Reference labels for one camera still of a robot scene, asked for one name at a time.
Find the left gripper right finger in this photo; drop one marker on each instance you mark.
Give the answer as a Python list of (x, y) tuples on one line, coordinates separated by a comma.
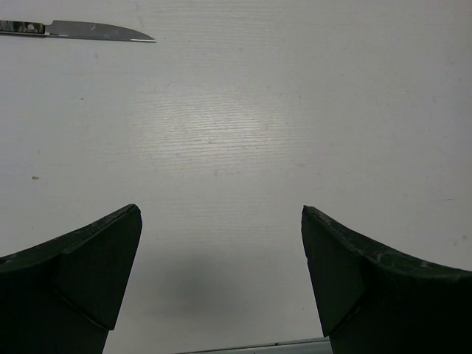
[(372, 298)]

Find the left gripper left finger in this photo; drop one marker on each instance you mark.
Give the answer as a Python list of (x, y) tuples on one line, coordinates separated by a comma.
[(64, 295)]

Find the dark handled knife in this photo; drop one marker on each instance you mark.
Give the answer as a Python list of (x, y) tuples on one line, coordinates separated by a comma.
[(75, 30)]

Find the aluminium table frame rail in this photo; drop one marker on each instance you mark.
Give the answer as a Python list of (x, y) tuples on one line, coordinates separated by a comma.
[(303, 346)]

